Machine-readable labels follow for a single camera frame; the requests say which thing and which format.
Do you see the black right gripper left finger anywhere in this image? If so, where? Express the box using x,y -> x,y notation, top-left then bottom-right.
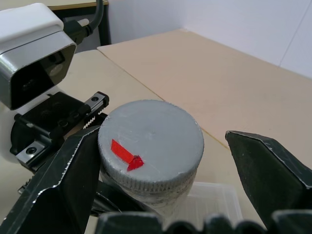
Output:
0,125 -> 101,234

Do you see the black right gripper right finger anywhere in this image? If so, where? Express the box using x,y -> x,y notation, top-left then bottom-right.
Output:
225,130 -> 312,229

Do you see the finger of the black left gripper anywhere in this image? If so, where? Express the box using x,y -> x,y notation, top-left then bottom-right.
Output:
90,181 -> 159,217

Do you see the clear plastic jar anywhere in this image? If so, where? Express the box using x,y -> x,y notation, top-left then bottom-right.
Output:
99,165 -> 197,218

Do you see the grey jar lid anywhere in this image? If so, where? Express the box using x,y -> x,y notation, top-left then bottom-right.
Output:
97,99 -> 205,193

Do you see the clear plastic box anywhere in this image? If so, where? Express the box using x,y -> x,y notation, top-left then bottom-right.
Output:
170,181 -> 243,223

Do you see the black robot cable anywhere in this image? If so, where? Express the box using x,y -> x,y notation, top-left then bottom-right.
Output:
63,0 -> 105,46

